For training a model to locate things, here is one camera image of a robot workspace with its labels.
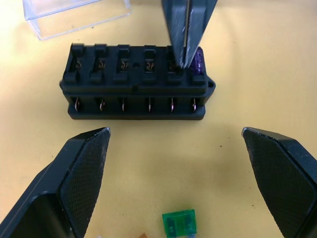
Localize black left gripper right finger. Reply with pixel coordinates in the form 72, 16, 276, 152
241, 127, 317, 238

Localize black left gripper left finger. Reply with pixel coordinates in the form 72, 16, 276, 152
0, 127, 111, 238

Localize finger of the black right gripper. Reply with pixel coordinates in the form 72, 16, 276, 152
184, 0, 219, 69
160, 0, 190, 68

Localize purple small blade fuse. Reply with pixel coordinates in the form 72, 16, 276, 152
190, 47, 206, 75

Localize black fuse box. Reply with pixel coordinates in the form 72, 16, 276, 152
58, 42, 216, 121

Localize clear plastic fuse box cover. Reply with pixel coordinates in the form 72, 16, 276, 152
22, 0, 133, 42

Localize green small blade fuse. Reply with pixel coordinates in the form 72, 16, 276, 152
161, 209, 198, 238

